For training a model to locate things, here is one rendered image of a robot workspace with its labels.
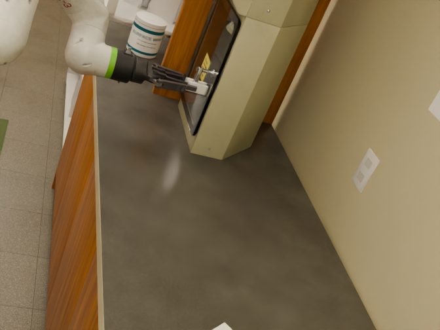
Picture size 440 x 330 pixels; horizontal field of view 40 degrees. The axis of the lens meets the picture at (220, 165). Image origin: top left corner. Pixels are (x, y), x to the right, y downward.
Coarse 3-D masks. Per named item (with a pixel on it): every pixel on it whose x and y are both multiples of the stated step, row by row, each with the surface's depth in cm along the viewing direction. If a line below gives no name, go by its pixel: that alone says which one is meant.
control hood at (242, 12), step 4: (232, 0) 166; (236, 0) 166; (240, 0) 166; (244, 0) 166; (248, 0) 166; (252, 0) 167; (232, 4) 173; (236, 4) 166; (240, 4) 166; (244, 4) 167; (248, 4) 167; (236, 8) 167; (240, 8) 167; (244, 8) 167; (248, 8) 168; (240, 12) 168; (244, 12) 168
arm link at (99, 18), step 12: (60, 0) 162; (72, 0) 163; (84, 0) 166; (96, 0) 171; (72, 12) 167; (84, 12) 168; (96, 12) 171; (108, 12) 176; (72, 24) 173; (84, 24) 170; (96, 24) 171; (108, 24) 177
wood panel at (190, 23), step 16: (192, 0) 201; (208, 0) 202; (320, 0) 210; (192, 16) 204; (320, 16) 213; (176, 32) 206; (192, 32) 208; (304, 32) 215; (176, 48) 210; (192, 48) 211; (304, 48) 219; (176, 64) 213; (288, 80) 225; (176, 96) 220; (272, 112) 232
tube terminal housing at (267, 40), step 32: (256, 0) 167; (288, 0) 168; (256, 32) 172; (288, 32) 179; (256, 64) 178; (288, 64) 195; (224, 96) 182; (256, 96) 188; (224, 128) 188; (256, 128) 205
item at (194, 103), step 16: (224, 0) 188; (224, 16) 184; (208, 32) 196; (224, 32) 181; (208, 48) 192; (224, 48) 177; (192, 64) 206; (208, 80) 185; (192, 96) 197; (208, 96) 182; (192, 112) 193; (192, 128) 189
